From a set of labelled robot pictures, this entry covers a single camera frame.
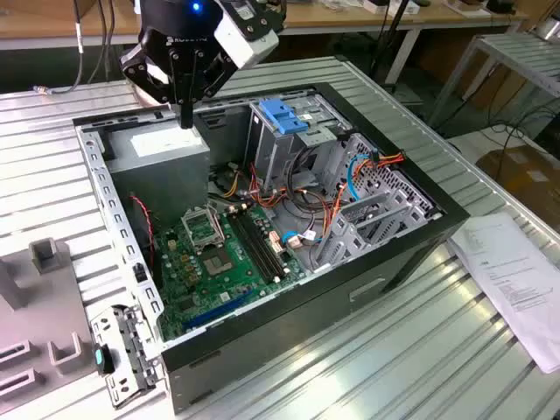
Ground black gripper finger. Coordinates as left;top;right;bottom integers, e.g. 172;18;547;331
186;50;235;130
120;41;188;130

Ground blue data wire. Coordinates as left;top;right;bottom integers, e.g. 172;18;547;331
346;152;374;203

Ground orange power wire with plug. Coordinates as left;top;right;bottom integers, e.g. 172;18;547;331
322;150;407;244

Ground metal disk bay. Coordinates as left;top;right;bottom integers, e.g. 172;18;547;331
312;190;441;272

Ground blue plastic drive latch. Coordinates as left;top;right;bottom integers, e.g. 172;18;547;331
258;99;310;137

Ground metal optical drive cage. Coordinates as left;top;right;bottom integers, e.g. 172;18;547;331
244;89;351;193

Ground grey power supply unit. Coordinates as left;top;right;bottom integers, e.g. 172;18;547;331
104;118;212;227

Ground metal socket cover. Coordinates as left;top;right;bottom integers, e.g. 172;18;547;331
180;207;227;251

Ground black RAM slot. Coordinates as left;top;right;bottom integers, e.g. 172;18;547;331
236;205;288;281
227;209;278;285

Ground CPU socket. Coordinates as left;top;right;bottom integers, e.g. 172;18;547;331
200;247;240;279

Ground green motherboard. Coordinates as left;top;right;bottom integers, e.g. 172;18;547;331
152;203;307;342

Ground blue expansion slot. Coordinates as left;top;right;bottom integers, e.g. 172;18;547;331
181;286;255;332

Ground black open PC case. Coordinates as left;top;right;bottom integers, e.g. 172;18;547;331
72;81;472;416

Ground grey part rack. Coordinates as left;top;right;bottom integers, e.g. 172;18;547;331
0;237;97;402

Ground metal expansion card retainer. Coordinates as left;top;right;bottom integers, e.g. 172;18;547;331
89;304;165;410

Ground blue black retainer latch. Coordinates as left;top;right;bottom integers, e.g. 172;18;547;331
93;343;116;376

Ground metal slat side table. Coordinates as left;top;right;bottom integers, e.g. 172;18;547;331
430;32;560;128

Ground brown cardboard box on floor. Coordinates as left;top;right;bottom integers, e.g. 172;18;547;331
474;146;560;220

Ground printed white paper sheets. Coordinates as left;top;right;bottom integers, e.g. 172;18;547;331
448;213;560;375

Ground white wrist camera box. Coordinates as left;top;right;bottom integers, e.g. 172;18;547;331
213;0;286;70

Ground cable with metal plug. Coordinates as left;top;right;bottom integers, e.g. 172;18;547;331
32;0;87;95

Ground wooden desk with white frame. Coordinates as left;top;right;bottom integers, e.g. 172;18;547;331
0;0;530;84

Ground yellow black power wires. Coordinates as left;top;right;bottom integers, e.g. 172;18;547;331
209;164;247;199

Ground black orange wire bundle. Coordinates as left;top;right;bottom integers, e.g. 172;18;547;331
248;161;336;215

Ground red black twisted wire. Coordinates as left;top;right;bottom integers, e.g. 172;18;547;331
129;195;155;263

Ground blue wire with white label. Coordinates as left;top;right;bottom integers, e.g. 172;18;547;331
281;229;317;250

